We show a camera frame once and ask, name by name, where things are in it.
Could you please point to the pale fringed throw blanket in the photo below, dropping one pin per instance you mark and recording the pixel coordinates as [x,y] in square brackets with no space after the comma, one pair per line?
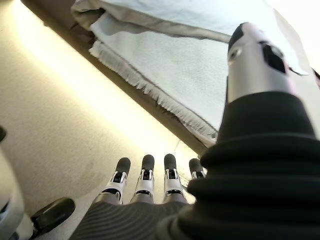
[175,75]

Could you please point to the right silver robot leg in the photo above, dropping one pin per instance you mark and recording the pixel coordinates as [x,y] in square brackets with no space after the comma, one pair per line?
[12,200]

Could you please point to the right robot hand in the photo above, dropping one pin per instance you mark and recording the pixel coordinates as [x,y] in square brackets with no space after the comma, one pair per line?
[250,175]

